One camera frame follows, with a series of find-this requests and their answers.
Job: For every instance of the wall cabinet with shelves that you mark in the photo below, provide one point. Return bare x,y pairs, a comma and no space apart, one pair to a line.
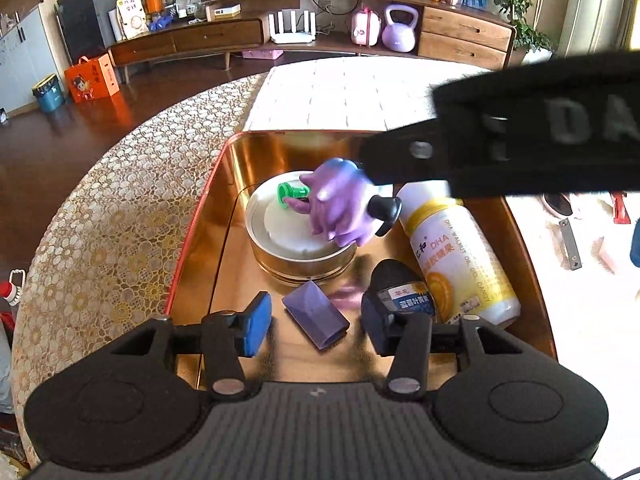
20,50

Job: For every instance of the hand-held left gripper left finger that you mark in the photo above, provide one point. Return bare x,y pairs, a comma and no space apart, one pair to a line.
257,325

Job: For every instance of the white router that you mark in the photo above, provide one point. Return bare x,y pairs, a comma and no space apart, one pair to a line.
292,30

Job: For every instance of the orange gift box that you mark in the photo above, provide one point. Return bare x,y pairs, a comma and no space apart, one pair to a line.
92,80

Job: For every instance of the pink flat box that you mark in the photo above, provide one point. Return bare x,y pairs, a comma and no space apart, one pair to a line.
262,54

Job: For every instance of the quilted houndstooth table mat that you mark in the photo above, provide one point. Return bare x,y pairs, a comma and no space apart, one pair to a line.
350,95

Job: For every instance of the potted green tree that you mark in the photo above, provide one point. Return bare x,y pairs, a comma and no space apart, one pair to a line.
520,5

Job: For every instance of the black mini fridge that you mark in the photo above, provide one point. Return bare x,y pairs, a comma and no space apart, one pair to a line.
87,20

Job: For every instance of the red plastic piece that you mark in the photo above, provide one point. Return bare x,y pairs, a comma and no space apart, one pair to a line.
621,209

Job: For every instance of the blue trash bin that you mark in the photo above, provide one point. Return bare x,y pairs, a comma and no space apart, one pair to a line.
49,96

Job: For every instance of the plastic bottle red cap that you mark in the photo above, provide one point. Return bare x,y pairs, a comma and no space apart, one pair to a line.
9,292

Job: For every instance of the wooden television stand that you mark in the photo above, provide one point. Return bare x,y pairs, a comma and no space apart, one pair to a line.
465,25

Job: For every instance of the purple rectangular case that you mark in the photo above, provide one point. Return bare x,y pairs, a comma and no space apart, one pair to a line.
315,312

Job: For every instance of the pink toy suitcase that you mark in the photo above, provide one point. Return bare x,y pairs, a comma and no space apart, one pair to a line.
365,27

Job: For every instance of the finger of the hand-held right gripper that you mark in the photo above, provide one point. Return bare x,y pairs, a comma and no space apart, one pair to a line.
400,157
386,208

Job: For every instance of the purple kettlebell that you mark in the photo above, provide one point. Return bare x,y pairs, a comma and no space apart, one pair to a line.
400,35

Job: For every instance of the white yellow supplement bottle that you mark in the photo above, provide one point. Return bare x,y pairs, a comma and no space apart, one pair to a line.
465,270

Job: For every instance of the purple toy figure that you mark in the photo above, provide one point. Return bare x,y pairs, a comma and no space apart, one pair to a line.
340,200

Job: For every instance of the white flat box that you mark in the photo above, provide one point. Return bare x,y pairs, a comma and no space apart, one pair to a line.
223,12

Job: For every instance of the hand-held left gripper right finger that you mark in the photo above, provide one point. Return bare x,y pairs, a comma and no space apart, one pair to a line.
375,325

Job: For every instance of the white standing air conditioner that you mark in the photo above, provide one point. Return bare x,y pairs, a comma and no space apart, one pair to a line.
592,5

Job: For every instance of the red tin box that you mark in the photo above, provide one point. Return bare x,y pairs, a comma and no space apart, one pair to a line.
235,285

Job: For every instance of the round white tin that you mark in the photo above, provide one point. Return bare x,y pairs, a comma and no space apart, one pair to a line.
280,240

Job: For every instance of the small dark bottle blue label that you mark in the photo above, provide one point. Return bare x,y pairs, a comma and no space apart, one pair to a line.
405,302

